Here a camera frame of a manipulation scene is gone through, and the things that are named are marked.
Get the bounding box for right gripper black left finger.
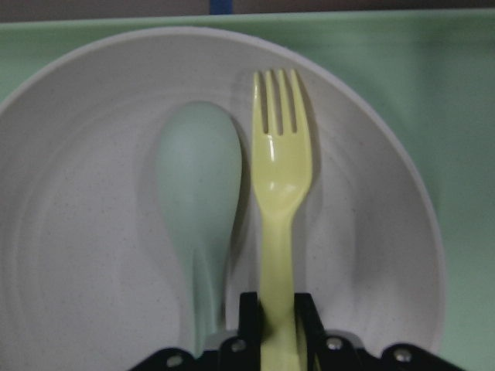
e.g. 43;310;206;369
132;292;262;370

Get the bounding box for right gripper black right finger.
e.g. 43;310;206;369
295;293;460;370

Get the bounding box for white round plate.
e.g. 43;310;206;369
1;27;445;370

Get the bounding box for yellow plastic fork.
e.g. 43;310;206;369
251;70;312;370

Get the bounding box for pale green plastic spoon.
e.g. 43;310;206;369
156;101;242;353

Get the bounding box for light green plastic tray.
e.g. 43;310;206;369
1;8;494;370

